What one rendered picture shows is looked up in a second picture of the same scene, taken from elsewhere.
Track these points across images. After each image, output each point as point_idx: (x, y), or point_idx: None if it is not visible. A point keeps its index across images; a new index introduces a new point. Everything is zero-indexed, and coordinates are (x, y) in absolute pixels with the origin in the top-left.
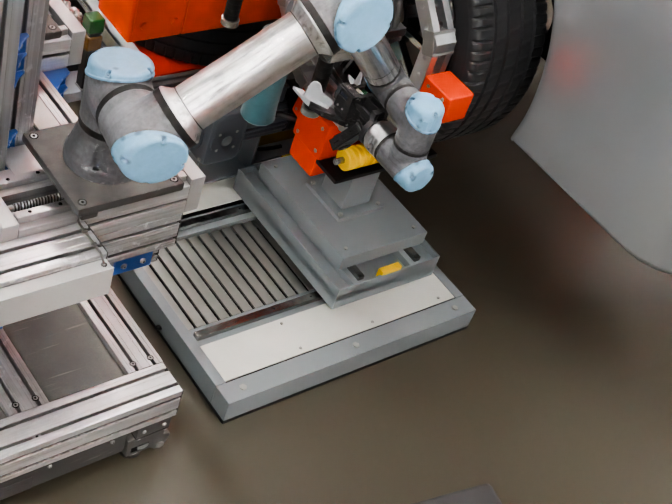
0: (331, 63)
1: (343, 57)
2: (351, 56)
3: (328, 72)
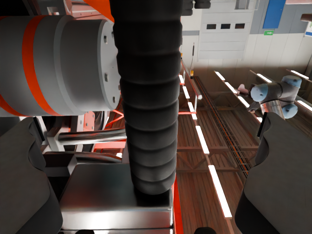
0: (153, 194)
1: (126, 219)
2: (96, 218)
3: (154, 172)
